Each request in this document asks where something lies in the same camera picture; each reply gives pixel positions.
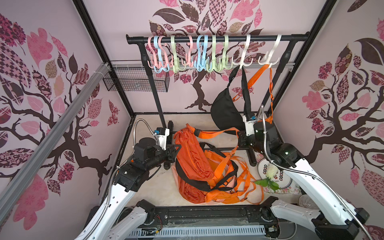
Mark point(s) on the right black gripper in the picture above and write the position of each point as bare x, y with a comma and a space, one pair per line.
244, 139

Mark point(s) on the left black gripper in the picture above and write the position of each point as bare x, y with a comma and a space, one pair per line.
172, 152

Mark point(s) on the orange zip waist bag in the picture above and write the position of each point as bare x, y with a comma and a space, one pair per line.
189, 135

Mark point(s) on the orange sling bag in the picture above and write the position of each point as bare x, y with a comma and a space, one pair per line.
259, 84

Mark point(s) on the black sling bag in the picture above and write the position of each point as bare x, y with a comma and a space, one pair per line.
223, 111

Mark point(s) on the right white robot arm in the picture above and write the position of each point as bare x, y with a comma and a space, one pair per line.
335, 219

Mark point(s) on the white hook left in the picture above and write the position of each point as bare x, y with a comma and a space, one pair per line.
242, 62

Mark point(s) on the white hook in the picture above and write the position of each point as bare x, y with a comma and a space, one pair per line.
269, 55
242, 62

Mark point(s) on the green hook middle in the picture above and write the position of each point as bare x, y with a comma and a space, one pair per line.
214, 65

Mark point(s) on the green hook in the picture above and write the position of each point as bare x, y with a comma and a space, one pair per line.
214, 65
176, 62
224, 65

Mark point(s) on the green hook right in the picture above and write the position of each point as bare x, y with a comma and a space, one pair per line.
224, 65

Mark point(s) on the green hook left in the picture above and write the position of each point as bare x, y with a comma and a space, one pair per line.
176, 62

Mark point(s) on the white hook right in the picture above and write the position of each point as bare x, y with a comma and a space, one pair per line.
269, 55

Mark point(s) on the pink hook far left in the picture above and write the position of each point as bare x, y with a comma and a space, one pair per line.
153, 51

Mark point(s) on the pink hook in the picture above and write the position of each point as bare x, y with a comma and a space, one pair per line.
153, 51
189, 55

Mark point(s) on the pink hook middle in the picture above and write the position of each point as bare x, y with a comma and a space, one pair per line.
189, 55

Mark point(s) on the blue hook left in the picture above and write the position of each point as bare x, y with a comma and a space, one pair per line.
162, 63

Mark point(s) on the white artificial flower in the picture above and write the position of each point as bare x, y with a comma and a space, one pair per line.
271, 171

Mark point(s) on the orange bags pile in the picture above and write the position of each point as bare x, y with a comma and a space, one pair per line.
245, 191

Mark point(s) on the floral cloth mat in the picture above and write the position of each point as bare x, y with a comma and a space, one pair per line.
293, 189

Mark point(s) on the black clothes rack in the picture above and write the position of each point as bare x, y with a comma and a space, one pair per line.
292, 39

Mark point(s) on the grey aluminium beam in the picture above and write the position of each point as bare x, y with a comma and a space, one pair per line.
25, 175

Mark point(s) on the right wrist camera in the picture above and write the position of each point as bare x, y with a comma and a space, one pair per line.
249, 125

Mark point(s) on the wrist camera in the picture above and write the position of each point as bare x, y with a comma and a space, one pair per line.
162, 135
249, 125

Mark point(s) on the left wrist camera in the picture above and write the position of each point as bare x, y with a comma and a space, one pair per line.
162, 135

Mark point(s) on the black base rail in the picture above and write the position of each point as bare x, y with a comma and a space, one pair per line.
189, 214

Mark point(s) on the white slotted cable duct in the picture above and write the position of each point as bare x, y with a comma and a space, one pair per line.
188, 232

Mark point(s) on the black wire basket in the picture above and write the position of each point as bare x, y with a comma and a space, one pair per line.
135, 79

